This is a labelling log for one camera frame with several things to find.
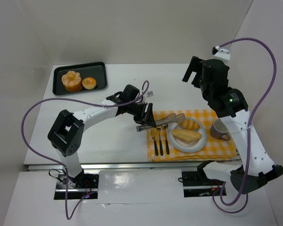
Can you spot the gold knife black handle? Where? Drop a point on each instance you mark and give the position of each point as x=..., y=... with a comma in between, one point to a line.
x=154, y=141

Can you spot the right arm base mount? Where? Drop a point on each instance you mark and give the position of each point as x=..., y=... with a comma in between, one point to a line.
x=196, y=186

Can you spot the long golden bread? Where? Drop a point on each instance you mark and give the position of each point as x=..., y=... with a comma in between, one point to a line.
x=186, y=136

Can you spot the gold spoon black handle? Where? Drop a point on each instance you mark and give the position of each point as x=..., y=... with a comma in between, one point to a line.
x=164, y=128

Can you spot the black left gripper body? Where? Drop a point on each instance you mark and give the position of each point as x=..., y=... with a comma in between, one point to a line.
x=144, y=114

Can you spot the orange fluted cake bread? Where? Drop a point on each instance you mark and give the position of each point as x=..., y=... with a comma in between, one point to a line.
x=72, y=81

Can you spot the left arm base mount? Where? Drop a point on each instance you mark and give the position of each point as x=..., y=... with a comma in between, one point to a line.
x=87, y=188

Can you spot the gold fork black handle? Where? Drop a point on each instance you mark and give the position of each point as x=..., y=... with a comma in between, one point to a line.
x=160, y=141

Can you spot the aluminium rail front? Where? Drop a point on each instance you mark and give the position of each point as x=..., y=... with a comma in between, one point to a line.
x=138, y=165

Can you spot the yellow checkered cloth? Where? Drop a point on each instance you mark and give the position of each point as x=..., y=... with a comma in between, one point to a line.
x=214, y=149

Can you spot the purple mug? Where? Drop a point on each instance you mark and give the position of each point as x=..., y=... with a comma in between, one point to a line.
x=219, y=131

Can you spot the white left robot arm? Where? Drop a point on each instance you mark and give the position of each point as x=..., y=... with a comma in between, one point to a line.
x=67, y=131

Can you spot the white blue-rimmed plate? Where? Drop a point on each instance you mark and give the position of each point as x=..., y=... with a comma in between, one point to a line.
x=191, y=147

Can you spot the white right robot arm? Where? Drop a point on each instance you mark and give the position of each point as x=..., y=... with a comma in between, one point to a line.
x=230, y=106

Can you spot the round donut bread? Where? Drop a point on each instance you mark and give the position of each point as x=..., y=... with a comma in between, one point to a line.
x=89, y=83

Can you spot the black baking tray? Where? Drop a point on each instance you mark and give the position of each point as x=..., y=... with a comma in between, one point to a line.
x=96, y=70

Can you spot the small oval bread roll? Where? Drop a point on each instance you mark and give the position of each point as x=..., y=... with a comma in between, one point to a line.
x=189, y=124

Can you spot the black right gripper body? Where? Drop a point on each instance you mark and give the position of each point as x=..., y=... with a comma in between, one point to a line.
x=197, y=71

